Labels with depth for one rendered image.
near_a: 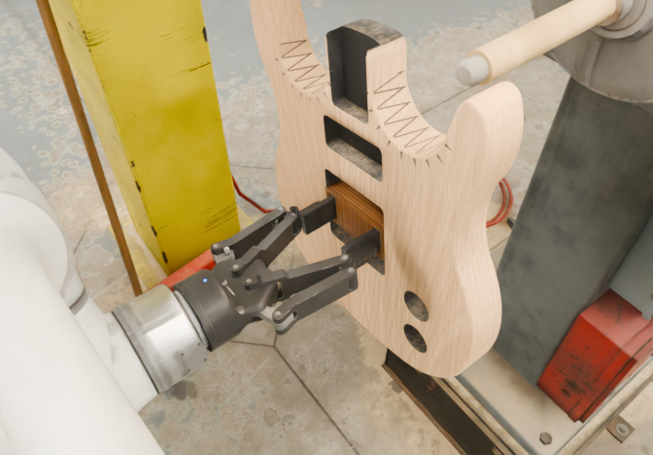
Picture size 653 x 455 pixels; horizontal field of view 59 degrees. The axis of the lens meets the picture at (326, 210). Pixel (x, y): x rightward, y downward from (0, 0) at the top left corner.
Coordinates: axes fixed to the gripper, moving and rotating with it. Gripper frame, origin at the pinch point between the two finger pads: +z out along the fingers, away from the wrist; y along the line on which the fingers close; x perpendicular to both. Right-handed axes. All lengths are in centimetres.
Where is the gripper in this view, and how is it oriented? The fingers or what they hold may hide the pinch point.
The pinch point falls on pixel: (351, 224)
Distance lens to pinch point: 64.3
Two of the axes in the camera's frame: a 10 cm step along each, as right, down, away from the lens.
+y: 6.0, 4.8, -6.4
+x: -0.9, -7.5, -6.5
